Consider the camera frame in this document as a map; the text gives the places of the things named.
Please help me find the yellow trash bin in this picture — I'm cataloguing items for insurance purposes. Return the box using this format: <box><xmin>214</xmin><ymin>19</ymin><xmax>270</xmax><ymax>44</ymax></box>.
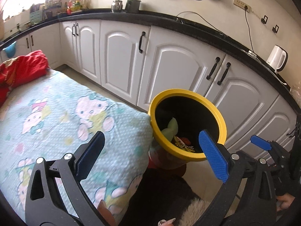
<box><xmin>148</xmin><ymin>89</ymin><xmax>227</xmax><ymax>162</ymax></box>

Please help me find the person's right hand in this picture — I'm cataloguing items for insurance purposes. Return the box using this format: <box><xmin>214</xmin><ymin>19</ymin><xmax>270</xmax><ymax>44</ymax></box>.
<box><xmin>276</xmin><ymin>193</ymin><xmax>295</xmax><ymax>212</ymax></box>

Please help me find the hello kitty blue bedsheet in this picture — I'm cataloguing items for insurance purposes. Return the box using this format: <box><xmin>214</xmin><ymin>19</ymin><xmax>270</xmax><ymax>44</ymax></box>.
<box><xmin>1</xmin><ymin>70</ymin><xmax>153</xmax><ymax>223</ymax></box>

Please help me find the white electric kettle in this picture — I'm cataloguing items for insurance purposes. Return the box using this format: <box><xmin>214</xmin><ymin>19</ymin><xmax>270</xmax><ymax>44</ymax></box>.
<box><xmin>267</xmin><ymin>45</ymin><xmax>288</xmax><ymax>73</ymax></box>

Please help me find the red floral blanket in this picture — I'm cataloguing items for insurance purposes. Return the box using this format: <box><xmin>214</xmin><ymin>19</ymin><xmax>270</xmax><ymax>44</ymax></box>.
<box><xmin>0</xmin><ymin>50</ymin><xmax>49</xmax><ymax>106</ymax></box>

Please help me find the blue plastic bowl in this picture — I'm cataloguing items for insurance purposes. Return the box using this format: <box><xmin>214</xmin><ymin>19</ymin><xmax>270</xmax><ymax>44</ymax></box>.
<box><xmin>4</xmin><ymin>42</ymin><xmax>16</xmax><ymax>58</ymax></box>

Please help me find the steel kettle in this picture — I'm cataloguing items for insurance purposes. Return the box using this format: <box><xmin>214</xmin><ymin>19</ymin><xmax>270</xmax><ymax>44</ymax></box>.
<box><xmin>111</xmin><ymin>0</ymin><xmax>123</xmax><ymax>13</ymax></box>

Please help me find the dark green pot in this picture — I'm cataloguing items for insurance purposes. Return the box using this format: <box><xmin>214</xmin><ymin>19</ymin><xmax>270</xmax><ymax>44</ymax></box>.
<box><xmin>125</xmin><ymin>0</ymin><xmax>141</xmax><ymax>14</ymax></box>

